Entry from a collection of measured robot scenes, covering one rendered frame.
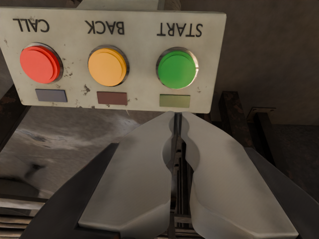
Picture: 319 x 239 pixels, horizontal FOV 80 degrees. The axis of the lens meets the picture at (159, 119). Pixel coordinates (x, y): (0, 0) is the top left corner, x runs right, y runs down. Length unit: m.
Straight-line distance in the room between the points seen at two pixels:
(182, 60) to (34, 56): 0.15
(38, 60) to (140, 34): 0.11
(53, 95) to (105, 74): 0.08
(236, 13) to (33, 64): 0.74
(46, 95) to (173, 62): 0.16
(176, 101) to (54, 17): 0.15
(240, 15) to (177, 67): 0.68
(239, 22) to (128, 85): 0.70
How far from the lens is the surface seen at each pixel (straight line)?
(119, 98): 0.24
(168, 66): 0.21
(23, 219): 0.45
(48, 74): 0.25
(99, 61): 0.22
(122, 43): 0.22
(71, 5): 0.90
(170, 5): 0.69
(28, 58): 0.25
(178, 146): 1.34
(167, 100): 0.23
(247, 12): 0.88
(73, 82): 0.25
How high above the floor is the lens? 0.78
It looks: 40 degrees down
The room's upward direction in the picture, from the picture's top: 175 degrees counter-clockwise
